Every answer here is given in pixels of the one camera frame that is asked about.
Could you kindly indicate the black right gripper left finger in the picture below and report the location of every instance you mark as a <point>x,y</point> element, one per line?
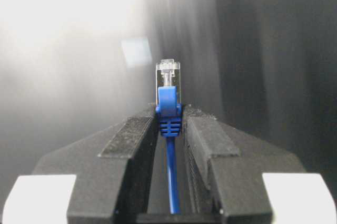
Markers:
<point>113,169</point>

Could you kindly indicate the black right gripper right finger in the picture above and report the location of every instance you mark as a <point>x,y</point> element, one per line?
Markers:
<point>224,169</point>

